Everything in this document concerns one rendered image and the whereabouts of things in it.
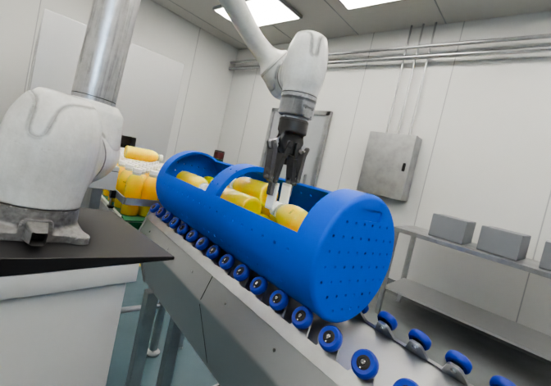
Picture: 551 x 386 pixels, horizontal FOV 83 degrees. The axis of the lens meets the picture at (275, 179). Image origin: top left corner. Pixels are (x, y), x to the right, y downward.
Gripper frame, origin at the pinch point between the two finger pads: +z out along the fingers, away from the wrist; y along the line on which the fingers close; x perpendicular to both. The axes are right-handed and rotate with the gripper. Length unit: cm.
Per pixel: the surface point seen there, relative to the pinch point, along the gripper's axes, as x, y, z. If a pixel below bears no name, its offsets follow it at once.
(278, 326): -16.0, -7.5, 24.7
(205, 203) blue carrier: 21.0, -8.3, 7.7
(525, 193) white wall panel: 8, 346, -21
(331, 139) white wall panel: 248, 320, -47
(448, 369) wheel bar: -42.6, 12.7, 22.6
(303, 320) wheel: -21.7, -6.9, 20.3
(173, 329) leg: 59, 10, 74
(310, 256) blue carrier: -22.0, -9.6, 6.8
